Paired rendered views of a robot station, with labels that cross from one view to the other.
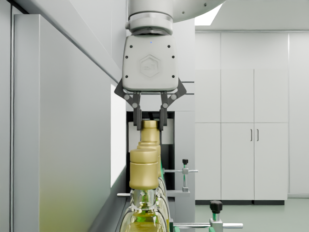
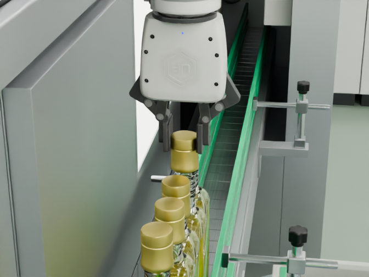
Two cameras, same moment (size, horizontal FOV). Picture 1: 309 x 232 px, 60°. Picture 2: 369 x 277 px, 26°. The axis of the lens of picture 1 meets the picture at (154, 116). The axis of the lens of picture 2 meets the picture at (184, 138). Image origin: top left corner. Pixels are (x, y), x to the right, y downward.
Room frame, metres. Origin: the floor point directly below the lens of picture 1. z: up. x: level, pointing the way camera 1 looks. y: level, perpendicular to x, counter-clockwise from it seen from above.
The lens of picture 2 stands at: (-0.40, -0.12, 1.75)
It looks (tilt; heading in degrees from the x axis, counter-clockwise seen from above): 23 degrees down; 8
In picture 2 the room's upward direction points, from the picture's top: straight up
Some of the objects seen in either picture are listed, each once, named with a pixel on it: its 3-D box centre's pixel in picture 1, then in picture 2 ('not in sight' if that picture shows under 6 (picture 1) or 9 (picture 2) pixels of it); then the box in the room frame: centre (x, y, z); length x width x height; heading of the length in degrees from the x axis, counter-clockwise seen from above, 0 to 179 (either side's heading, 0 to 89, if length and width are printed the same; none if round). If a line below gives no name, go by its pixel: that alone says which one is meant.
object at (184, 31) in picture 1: (159, 46); not in sight; (1.80, -0.03, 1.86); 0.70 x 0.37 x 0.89; 0
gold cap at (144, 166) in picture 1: (144, 167); (156, 247); (0.33, 0.01, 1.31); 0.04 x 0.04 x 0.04
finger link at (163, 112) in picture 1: (168, 112); (211, 125); (0.50, -0.03, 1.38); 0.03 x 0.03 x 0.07; 89
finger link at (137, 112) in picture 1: (132, 112); (158, 122); (0.50, 0.04, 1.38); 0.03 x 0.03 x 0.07; 89
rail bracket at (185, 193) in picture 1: (180, 183); (289, 129); (1.25, -0.12, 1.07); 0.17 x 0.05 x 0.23; 90
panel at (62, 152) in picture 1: (103, 136); (122, 93); (0.76, 0.14, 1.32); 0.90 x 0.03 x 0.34; 0
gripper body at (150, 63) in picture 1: (150, 61); (184, 50); (0.50, 0.01, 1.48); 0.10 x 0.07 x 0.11; 89
